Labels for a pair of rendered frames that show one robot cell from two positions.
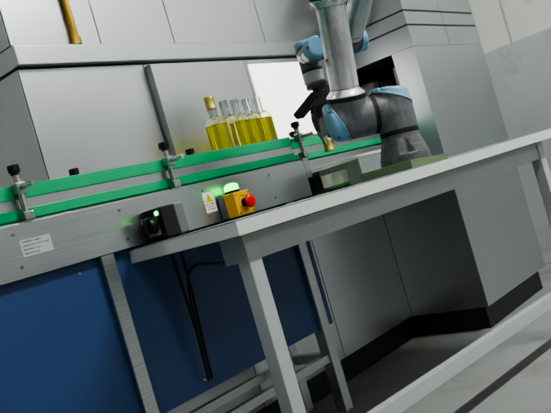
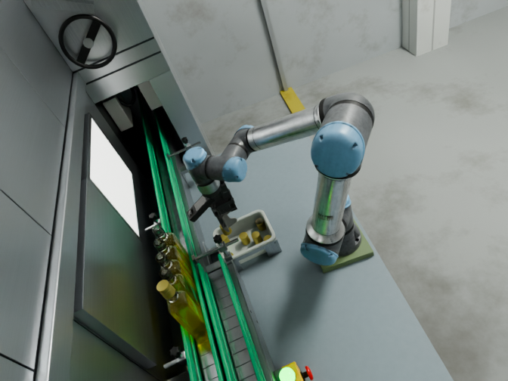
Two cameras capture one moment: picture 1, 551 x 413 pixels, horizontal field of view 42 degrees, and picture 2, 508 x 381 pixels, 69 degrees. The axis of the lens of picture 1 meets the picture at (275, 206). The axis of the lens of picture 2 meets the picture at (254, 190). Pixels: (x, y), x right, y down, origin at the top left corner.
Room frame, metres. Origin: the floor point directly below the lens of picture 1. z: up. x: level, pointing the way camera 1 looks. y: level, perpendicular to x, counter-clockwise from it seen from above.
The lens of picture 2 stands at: (1.73, 0.30, 1.92)
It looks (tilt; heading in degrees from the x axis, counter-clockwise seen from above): 43 degrees down; 317
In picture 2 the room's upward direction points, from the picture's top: 23 degrees counter-clockwise
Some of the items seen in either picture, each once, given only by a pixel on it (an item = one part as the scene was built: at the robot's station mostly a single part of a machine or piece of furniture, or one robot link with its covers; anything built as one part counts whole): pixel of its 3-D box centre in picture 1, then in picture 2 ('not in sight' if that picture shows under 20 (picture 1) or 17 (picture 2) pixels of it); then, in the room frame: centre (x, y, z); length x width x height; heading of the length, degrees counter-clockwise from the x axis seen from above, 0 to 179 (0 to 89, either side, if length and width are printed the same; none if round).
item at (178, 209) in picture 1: (165, 222); not in sight; (1.88, 0.29, 0.79); 0.08 x 0.08 x 0.08; 50
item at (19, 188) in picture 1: (25, 191); not in sight; (1.63, 0.53, 0.94); 0.07 x 0.04 x 0.13; 50
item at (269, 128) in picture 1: (267, 139); (177, 255); (2.56, -0.04, 0.99); 0.06 x 0.06 x 0.21; 49
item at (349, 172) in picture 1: (342, 176); (240, 244); (2.51, -0.25, 0.79); 0.27 x 0.17 x 0.08; 50
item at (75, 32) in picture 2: not in sight; (88, 41); (3.18, -0.54, 1.49); 0.21 x 0.05 x 0.21; 50
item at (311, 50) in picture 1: (318, 48); (228, 165); (2.41, -0.28, 1.22); 0.11 x 0.11 x 0.08; 8
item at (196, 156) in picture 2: (307, 56); (199, 165); (2.51, -0.25, 1.22); 0.09 x 0.08 x 0.11; 8
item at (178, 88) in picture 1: (249, 104); (113, 218); (2.74, -0.01, 1.15); 0.90 x 0.03 x 0.34; 140
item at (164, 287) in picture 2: (209, 103); (165, 289); (2.39, 0.11, 1.14); 0.04 x 0.04 x 0.04
